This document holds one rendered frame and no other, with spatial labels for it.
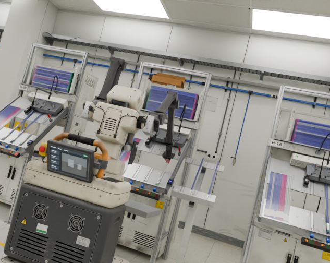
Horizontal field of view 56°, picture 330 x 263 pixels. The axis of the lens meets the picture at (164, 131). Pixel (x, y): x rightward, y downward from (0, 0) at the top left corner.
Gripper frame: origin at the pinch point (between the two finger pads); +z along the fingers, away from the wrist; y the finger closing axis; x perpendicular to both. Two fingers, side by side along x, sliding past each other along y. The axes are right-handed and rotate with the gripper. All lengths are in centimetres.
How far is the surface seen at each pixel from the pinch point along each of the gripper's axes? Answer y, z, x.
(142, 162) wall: 83, 122, -128
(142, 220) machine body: 14, 53, 29
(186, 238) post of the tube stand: -34, 38, 44
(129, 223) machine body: 26, 58, 33
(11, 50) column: 328, -5, -163
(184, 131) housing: -2.9, -10.9, -39.4
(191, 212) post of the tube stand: -32.8, 20.7, 30.5
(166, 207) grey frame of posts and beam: -12.4, 16.0, 37.7
